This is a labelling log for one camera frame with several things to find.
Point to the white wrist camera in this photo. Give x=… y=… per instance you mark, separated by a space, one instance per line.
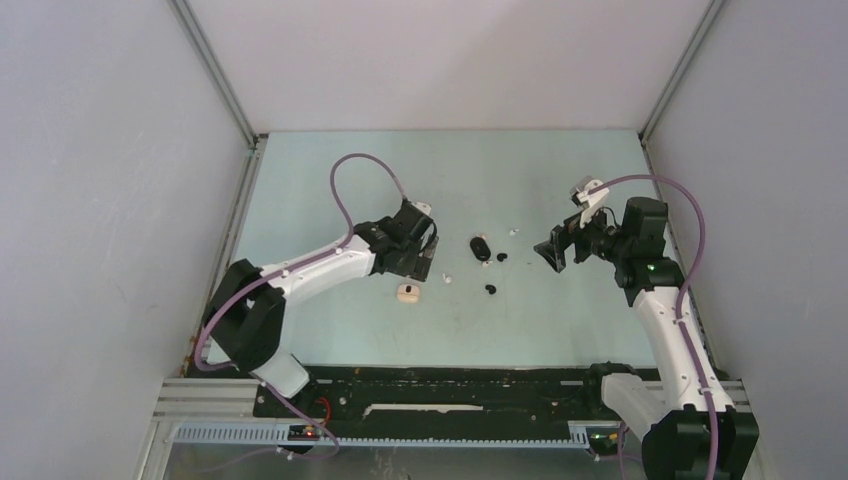
x=423 y=207
x=590 y=196

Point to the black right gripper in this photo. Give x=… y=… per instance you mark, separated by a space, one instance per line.
x=562 y=236

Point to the white slotted cable duct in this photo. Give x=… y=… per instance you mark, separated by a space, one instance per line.
x=285 y=435

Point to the black earbud charging case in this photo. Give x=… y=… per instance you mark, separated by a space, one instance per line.
x=480 y=249

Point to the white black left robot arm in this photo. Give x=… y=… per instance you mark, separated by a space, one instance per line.
x=245 y=315

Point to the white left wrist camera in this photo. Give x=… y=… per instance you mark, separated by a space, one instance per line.
x=423 y=207

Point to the beige earbud charging case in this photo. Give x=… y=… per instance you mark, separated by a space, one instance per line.
x=408 y=293

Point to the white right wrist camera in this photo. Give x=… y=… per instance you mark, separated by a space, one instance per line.
x=590 y=196

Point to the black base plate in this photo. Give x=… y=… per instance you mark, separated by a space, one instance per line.
x=458 y=403

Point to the aluminium corner post left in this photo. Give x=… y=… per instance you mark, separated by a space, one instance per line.
x=189 y=22

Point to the aluminium corner post right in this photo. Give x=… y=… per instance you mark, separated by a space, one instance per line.
x=688 y=56

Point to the aluminium corner post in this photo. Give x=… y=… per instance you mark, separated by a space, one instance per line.
x=688 y=56
x=189 y=22

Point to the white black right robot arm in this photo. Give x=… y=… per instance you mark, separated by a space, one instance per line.
x=694 y=430

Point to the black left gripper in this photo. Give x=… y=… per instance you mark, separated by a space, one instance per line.
x=412 y=269

